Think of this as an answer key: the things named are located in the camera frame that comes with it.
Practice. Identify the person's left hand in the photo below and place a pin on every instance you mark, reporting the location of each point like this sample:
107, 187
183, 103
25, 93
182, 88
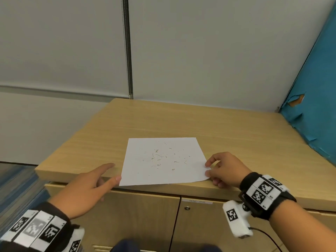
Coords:
78, 191

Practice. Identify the person's right thumb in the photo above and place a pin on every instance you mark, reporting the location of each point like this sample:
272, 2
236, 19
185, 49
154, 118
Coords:
213, 158

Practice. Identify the black right wristband with markers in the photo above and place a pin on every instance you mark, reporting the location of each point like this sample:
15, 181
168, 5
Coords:
265, 194

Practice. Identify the wooden cabinet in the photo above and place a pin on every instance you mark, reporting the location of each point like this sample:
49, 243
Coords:
236, 133

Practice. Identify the wooden cabinet door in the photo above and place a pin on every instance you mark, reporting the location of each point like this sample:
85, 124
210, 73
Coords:
204, 228
136, 217

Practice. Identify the person's left thumb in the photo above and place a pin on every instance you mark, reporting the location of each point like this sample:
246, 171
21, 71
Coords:
111, 183

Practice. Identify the person's right hand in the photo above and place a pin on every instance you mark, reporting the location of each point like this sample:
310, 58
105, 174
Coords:
231, 170

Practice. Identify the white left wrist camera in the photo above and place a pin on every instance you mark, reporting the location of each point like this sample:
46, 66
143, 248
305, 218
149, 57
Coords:
76, 238

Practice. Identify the dark vertical frame strip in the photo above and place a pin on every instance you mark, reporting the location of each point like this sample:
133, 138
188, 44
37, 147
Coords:
127, 49

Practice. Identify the black wristband with markers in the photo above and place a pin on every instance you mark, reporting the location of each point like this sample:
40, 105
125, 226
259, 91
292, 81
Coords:
39, 228
265, 194

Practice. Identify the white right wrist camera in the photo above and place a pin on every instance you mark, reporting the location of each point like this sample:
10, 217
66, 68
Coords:
236, 220

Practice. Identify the person's right middle finger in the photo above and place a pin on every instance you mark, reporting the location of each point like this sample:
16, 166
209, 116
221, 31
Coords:
217, 183

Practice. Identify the white cabinet label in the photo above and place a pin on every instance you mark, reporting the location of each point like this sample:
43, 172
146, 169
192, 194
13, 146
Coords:
200, 201

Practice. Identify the white paper sheet with scribbles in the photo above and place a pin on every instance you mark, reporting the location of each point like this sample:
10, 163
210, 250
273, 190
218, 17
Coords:
162, 162

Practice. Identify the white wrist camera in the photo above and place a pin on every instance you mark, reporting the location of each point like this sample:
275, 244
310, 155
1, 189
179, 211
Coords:
236, 220
76, 238

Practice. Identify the blue torn partition board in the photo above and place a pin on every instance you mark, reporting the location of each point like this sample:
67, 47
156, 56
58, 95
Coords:
315, 102

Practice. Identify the black left wristband with markers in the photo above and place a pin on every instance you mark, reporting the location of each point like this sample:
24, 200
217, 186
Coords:
39, 228

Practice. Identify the person's right forearm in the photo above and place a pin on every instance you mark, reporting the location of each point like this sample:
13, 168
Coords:
304, 228

